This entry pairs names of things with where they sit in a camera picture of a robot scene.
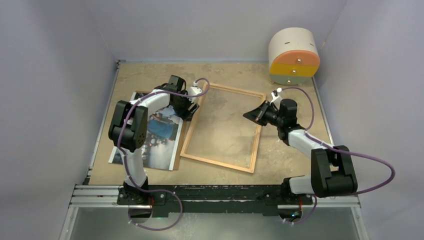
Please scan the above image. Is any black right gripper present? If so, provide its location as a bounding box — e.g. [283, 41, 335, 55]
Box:
[242, 100, 284, 128]

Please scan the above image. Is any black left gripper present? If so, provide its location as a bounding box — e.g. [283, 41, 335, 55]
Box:
[171, 90, 199, 121]

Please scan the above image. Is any light wooden picture frame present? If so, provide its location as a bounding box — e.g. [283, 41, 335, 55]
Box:
[180, 83, 266, 173]

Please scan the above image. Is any printed colour photo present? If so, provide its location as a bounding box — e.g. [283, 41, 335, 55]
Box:
[107, 91, 184, 172]

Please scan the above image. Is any brown cardboard backing board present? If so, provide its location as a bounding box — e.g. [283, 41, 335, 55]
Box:
[135, 90, 188, 171]

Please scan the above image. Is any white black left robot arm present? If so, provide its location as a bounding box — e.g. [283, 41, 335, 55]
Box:
[108, 75, 207, 205]

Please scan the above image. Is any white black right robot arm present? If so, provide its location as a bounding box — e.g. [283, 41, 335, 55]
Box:
[243, 98, 358, 204]

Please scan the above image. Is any round white drawer cabinet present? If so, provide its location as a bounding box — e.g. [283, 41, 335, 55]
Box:
[268, 27, 321, 86]

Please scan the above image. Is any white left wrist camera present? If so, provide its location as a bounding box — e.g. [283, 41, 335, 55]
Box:
[187, 86, 203, 98]

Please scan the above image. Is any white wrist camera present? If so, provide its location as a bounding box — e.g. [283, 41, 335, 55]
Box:
[187, 86, 203, 98]
[270, 87, 283, 106]

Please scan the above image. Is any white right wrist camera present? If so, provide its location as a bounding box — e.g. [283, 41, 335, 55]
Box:
[270, 87, 283, 106]

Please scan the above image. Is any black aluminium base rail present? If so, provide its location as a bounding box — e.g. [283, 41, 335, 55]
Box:
[70, 184, 360, 218]

